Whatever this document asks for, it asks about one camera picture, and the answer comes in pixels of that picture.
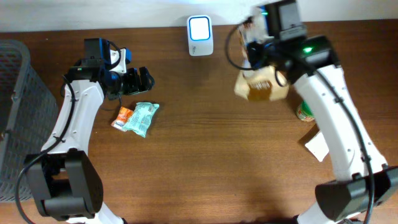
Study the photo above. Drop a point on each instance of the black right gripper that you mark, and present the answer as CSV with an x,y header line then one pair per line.
x,y
254,58

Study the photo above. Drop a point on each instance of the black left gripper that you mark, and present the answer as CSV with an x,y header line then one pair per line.
x,y
131,82

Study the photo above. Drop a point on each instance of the teal tissue packet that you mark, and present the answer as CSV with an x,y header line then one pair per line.
x,y
141,118

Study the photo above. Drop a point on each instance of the brown breadcrumb bag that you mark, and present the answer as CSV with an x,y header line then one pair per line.
x,y
264,84

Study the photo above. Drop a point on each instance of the small orange white packet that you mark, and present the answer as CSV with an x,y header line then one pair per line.
x,y
122,118

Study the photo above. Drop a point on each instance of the green lid spice jar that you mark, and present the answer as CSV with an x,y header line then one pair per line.
x,y
304,113

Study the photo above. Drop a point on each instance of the white cream tube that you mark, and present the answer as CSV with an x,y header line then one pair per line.
x,y
316,144

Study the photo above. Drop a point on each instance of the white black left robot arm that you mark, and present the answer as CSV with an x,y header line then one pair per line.
x,y
63,181

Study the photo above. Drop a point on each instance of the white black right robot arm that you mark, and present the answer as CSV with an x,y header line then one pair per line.
x,y
363,178

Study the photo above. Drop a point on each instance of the white barcode scanner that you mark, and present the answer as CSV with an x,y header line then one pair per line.
x,y
200,35

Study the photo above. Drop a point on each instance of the grey plastic mesh basket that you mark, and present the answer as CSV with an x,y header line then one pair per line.
x,y
28,113

